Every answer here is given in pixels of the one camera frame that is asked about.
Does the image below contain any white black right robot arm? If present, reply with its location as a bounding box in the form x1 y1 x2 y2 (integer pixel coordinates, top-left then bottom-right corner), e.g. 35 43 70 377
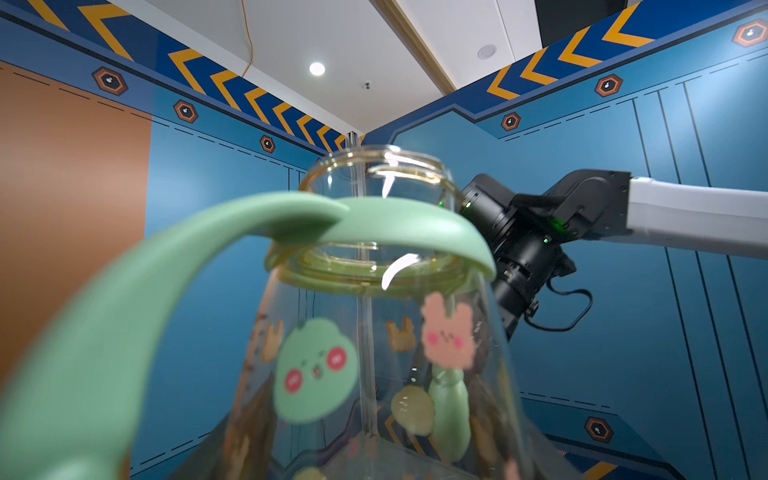
460 169 767 337

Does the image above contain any green bottle handle ring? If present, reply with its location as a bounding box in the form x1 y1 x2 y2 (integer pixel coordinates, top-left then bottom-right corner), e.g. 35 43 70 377
0 191 498 480

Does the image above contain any clear printed baby bottle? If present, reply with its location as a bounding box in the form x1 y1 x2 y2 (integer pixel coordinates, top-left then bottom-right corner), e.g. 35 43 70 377
213 146 534 479

